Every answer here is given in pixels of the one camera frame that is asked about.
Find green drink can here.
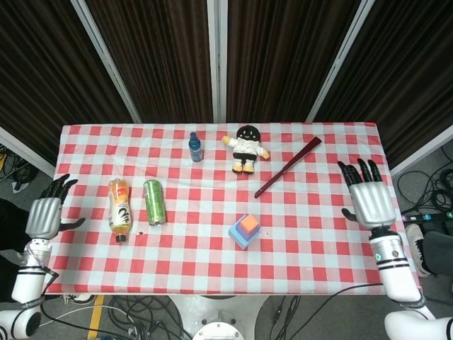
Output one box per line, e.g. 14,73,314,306
142,179,167,227

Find red white checkered tablecloth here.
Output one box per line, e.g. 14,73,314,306
44,122,424,297

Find blue spray bottle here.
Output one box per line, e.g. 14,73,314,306
188,131,205,164

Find black power strip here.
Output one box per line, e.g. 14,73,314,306
401,210,453,224

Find black floor cable bundle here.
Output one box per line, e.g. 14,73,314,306
0,143,40,192
38,295,194,340
256,295,302,340
396,144,453,213

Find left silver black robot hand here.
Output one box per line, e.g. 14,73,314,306
24,173,87,241

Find black clothed bystander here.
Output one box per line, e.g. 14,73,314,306
0,198,33,302

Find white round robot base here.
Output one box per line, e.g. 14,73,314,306
169,293,270,340

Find dark brown curtain panel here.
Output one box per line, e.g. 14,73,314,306
0,0,134,166
226,0,362,123
314,0,453,164
86,0,215,124

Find black haired plush doll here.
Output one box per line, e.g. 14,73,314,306
222,125,271,175

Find orange drink plastic bottle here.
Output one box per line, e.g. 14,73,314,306
107,178,134,244

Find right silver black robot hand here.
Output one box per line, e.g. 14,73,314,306
337,158,396,229

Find white aluminium partition post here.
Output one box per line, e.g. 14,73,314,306
306,0,376,123
389,123,453,178
0,125,56,178
207,0,229,124
70,0,142,124

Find large light blue cube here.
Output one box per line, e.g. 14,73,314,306
228,213,262,251

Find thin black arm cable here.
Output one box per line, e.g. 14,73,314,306
300,282,386,340
40,267,60,319

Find dark trousered leg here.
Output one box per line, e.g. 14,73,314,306
423,232,453,279

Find dark red folded fan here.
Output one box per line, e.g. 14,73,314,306
253,136,323,199

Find small orange cube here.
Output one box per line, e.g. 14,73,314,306
239,215,258,235

